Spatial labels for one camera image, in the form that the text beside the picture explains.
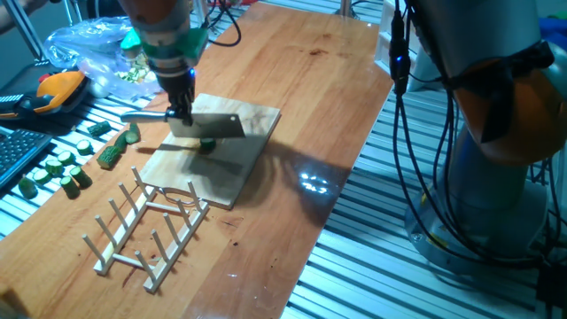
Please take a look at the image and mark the large reddish wooden board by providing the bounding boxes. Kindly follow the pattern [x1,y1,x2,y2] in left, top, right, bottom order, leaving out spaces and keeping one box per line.
[0,2,393,319]

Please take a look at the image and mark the long bumpy cucumber chunk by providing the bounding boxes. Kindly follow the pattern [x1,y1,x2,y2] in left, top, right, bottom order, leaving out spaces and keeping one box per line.
[96,145,122,170]

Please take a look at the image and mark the steel cleaver knife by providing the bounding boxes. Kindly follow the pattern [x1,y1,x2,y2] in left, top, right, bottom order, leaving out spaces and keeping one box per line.
[120,109,247,139]

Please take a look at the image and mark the upright cucumber stub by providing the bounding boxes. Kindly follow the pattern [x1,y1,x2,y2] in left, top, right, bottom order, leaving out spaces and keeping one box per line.
[59,175,82,199]
[69,166,94,189]

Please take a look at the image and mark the wooden dish rack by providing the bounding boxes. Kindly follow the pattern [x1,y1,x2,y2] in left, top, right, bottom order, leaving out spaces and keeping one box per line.
[82,166,210,295]

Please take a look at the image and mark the clear plastic bag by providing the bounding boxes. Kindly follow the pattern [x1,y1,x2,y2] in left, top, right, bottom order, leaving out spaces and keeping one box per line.
[43,16,163,101]

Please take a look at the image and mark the chopped cucumber scraps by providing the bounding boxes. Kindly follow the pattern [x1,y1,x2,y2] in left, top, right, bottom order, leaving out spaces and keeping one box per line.
[115,52,151,84]

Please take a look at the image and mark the black computer keyboard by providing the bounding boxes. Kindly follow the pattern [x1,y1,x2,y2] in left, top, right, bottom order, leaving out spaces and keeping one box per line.
[0,128,53,190]

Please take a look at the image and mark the light bamboo cutting board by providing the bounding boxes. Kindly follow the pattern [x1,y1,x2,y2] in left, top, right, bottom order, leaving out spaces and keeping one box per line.
[139,92,282,210]

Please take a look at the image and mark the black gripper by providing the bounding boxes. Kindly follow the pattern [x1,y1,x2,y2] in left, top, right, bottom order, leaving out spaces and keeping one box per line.
[154,66,197,127]

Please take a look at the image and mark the person's forearm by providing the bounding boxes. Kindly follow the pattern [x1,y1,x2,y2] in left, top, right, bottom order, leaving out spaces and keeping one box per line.
[0,0,50,35]

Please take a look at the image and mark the grey metal frame bar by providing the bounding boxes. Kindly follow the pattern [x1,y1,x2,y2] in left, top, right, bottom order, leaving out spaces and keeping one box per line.
[2,0,45,61]

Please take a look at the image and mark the white box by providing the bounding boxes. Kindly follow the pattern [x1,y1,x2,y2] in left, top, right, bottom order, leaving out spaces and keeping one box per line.
[374,0,426,92]

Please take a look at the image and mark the dark cucumber end piece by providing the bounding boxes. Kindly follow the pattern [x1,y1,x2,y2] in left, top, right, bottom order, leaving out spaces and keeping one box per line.
[18,175,39,200]

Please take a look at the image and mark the dark bumpy cucumber chunk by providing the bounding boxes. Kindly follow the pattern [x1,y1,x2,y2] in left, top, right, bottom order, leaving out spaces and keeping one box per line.
[87,121,113,137]

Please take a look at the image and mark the black orange teach pendant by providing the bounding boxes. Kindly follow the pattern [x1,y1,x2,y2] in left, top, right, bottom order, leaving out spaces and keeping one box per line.
[0,69,89,123]

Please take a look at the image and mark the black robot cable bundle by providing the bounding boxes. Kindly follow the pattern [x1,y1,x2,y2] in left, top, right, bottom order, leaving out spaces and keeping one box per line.
[201,0,567,271]

